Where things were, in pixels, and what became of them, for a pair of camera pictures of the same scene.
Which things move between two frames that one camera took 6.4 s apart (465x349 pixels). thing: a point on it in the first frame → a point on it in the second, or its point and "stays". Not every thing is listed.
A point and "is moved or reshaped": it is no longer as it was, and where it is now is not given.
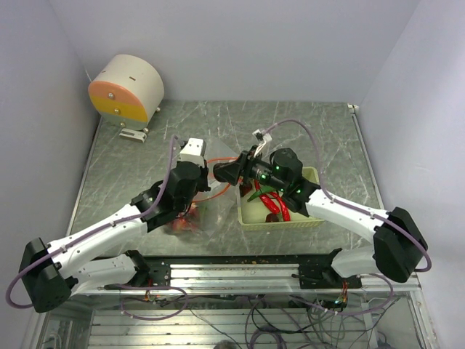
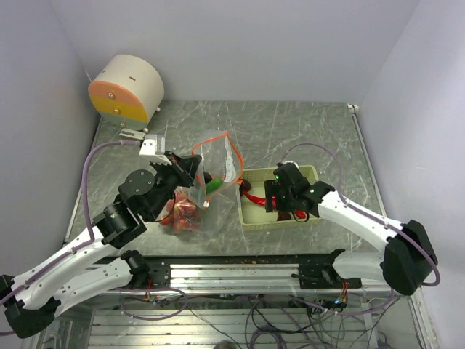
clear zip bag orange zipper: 213,213 stays
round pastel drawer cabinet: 127,90 stays
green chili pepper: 264,190 → 213,185
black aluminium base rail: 314,273 stays
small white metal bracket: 140,137 stays
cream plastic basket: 267,209 stays
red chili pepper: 269,203 is moved or reshaped
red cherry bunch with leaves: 188,222 stays
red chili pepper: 270,203 is moved or reshaped
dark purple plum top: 245,188 stays
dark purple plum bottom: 272,217 → 283,216
